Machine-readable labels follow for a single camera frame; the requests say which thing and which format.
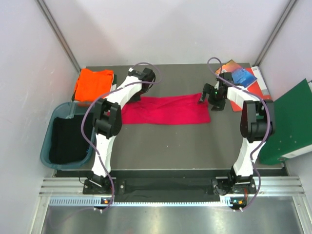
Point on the blue orange book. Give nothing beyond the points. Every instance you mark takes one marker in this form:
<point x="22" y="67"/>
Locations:
<point x="241" y="76"/>

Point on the grey slotted cable duct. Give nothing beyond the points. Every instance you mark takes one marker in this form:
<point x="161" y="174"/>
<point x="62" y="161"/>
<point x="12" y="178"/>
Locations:
<point x="103" y="202"/>

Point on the aluminium frame rail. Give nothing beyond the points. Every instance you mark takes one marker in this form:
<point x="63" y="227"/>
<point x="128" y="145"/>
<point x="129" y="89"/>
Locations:
<point x="270" y="186"/>

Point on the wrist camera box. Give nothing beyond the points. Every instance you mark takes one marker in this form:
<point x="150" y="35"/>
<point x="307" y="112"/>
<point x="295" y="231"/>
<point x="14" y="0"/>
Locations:
<point x="225" y="76"/>
<point x="148" y="75"/>

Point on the black garment in basin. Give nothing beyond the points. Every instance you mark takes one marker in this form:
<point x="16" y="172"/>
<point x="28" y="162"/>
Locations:
<point x="67" y="143"/>

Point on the red book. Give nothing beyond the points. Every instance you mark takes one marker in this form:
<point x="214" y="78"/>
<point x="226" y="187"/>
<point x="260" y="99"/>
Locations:
<point x="259" y="87"/>

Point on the red t shirt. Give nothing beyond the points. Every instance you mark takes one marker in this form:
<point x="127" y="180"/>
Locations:
<point x="175" y="110"/>

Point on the folded orange t shirt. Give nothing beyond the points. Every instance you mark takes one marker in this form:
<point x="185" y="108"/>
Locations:
<point x="90" y="84"/>

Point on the green ring binder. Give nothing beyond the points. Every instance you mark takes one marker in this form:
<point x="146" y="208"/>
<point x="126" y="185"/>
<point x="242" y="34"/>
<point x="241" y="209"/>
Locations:
<point x="293" y="118"/>

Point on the teal plastic basin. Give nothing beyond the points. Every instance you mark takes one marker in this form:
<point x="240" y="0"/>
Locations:
<point x="65" y="110"/>

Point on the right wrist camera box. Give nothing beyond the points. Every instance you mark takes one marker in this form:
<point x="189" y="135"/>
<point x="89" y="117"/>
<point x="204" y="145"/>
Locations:
<point x="225" y="76"/>

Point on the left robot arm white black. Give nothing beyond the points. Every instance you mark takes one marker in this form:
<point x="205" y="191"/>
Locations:
<point x="107" y="123"/>

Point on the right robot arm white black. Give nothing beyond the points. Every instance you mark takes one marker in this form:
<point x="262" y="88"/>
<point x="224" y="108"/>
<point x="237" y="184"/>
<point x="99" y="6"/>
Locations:
<point x="256" y="126"/>

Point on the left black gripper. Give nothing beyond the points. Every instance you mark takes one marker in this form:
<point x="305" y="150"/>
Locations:
<point x="135" y="98"/>

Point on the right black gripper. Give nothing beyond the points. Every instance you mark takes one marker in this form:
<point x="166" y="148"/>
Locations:
<point x="209" y="89"/>

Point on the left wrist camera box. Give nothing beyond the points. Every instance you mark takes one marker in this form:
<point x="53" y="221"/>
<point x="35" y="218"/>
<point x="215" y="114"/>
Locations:
<point x="148" y="75"/>

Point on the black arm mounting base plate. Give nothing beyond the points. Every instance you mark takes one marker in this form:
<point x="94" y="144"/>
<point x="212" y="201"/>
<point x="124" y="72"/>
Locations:
<point x="166" y="185"/>

